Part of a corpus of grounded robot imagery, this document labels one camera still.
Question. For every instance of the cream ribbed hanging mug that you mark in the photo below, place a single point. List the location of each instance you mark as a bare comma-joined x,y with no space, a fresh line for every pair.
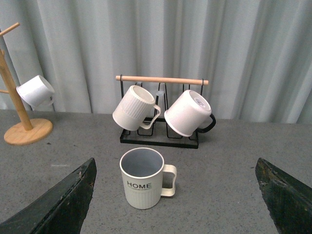
134,108

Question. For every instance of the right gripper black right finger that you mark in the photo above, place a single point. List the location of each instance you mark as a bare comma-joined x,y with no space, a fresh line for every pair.
288,200

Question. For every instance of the wooden mug tree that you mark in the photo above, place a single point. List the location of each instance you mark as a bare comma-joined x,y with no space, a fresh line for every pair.
28,131

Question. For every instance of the cream HOME mug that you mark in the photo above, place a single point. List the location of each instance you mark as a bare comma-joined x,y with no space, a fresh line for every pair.
142,172

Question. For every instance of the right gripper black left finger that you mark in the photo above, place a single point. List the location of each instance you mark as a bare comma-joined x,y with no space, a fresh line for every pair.
61,210

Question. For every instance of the black wire mug rack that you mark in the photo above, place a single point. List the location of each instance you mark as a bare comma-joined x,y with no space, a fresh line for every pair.
160,133

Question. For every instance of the white mug black handle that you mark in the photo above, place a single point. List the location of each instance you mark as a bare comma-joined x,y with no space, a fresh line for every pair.
190,112

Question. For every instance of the white mug on tree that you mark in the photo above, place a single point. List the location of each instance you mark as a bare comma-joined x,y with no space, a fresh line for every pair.
37,91

